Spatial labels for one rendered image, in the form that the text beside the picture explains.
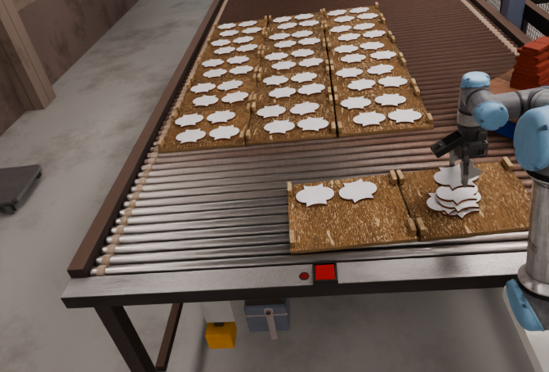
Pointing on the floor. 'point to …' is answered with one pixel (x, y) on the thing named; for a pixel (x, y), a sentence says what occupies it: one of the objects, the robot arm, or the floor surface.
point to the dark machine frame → (533, 15)
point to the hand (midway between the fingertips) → (456, 176)
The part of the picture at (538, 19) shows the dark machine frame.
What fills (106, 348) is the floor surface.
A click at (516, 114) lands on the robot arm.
